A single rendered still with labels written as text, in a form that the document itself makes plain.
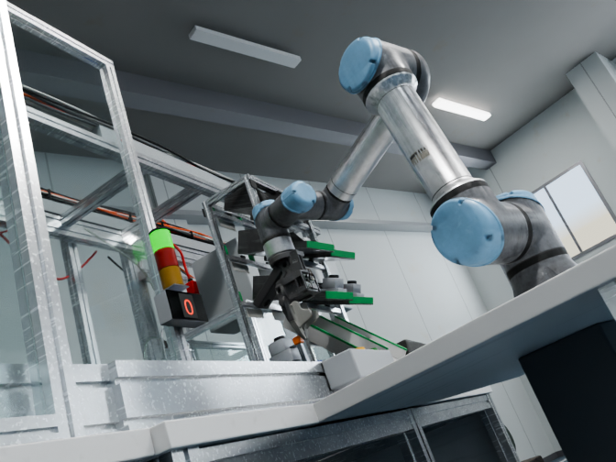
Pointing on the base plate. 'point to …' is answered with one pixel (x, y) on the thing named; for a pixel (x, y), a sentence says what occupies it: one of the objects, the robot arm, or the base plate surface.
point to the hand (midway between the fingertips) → (302, 335)
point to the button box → (354, 366)
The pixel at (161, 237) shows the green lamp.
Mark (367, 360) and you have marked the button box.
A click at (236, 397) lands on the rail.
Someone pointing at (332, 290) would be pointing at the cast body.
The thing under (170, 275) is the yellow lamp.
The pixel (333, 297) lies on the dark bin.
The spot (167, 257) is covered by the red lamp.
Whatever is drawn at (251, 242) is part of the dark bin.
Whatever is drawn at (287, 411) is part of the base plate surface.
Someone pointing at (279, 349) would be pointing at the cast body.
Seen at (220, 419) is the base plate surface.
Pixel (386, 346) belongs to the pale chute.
